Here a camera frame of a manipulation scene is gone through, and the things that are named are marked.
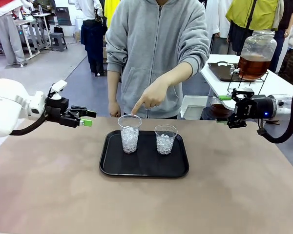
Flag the mannequin with yellow scarf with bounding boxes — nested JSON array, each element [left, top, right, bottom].
[[104, 0, 122, 30]]

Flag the short clear plastic cup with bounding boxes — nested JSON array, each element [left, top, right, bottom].
[[154, 124, 178, 156]]

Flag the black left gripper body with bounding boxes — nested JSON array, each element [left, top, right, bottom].
[[45, 97, 70, 124]]

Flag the person's right hand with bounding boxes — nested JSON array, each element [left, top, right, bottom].
[[108, 101, 122, 118]]

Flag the mannequin white shirt navy trousers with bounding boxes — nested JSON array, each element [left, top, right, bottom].
[[75, 0, 106, 77]]

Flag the tall clear plastic cup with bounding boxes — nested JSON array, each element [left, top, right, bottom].
[[117, 114, 143, 154]]

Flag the person's left forearm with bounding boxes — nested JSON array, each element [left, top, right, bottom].
[[162, 62, 194, 86]]

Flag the mannequin red top grey trousers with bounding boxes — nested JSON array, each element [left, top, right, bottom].
[[0, 0, 26, 67]]

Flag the person's right forearm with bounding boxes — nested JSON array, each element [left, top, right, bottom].
[[107, 70, 120, 104]]

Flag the black plastic serving tray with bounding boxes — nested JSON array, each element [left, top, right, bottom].
[[99, 130, 190, 178]]

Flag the mannequin long white garment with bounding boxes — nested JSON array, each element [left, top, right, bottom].
[[205, 0, 232, 39]]

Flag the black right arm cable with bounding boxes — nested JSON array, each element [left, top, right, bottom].
[[256, 79, 293, 144]]

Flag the dark tray with handles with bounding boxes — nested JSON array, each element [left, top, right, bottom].
[[207, 61, 242, 82]]

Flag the black sign board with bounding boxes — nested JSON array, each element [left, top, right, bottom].
[[56, 7, 72, 27]]

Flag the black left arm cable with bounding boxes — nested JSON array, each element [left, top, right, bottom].
[[9, 114, 52, 136]]

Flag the mannequin yellow-green jacket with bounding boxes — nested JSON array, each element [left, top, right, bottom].
[[226, 0, 286, 57]]

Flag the clear bucket brown liquid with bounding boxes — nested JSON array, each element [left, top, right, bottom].
[[209, 97, 232, 119]]

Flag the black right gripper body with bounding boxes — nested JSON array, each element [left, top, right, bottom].
[[236, 96, 272, 120]]

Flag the person's left hand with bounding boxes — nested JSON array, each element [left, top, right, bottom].
[[131, 79, 172, 117]]

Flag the person in grey hoodie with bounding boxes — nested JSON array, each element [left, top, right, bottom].
[[105, 0, 210, 120]]

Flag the black wire dispenser stand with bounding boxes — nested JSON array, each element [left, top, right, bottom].
[[226, 70, 269, 97]]

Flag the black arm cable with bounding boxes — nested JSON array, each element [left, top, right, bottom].
[[256, 79, 293, 144], [9, 114, 52, 136]]

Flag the grey plastic stool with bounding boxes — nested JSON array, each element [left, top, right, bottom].
[[50, 33, 68, 52]]

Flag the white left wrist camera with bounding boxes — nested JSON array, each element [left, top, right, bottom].
[[48, 79, 68, 100]]

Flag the white standing desk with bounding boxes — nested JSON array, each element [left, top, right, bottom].
[[13, 13, 52, 59]]

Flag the glass tea dispenser jar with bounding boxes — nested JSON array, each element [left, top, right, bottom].
[[238, 30, 278, 81]]

